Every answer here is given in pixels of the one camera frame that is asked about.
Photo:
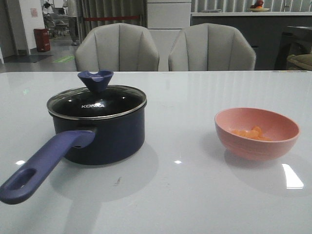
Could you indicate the glass lid with blue knob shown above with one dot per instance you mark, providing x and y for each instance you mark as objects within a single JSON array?
[{"x": 97, "y": 100}]

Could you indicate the orange ham slices pile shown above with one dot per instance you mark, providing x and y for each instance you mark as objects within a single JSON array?
[{"x": 255, "y": 133}]

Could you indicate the pink bowl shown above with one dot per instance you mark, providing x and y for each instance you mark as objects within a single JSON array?
[{"x": 282, "y": 131}]

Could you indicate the dark blue saucepan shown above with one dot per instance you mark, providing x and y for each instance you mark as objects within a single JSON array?
[{"x": 87, "y": 142}]

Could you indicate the left grey upholstered chair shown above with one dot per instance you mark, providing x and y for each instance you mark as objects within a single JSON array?
[{"x": 118, "y": 47}]

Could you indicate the grey upholstered chair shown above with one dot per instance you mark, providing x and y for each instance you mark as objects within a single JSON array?
[
  {"x": 118, "y": 47},
  {"x": 211, "y": 47}
]

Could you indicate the right grey upholstered chair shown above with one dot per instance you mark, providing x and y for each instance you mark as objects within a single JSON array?
[{"x": 211, "y": 47}]

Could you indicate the white cabinet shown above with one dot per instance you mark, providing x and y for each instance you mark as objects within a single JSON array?
[{"x": 165, "y": 18}]

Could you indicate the red barrier belt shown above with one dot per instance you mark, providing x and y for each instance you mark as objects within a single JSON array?
[{"x": 137, "y": 17}]

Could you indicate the standing person in background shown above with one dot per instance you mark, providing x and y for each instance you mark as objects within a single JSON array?
[{"x": 72, "y": 13}]

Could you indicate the dark grey sideboard counter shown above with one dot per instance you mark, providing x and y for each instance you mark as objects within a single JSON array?
[{"x": 273, "y": 35}]

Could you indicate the fruit plate on counter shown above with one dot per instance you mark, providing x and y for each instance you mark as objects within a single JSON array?
[{"x": 258, "y": 6}]

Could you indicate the olive cushion seat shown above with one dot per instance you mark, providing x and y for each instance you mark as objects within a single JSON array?
[{"x": 300, "y": 62}]

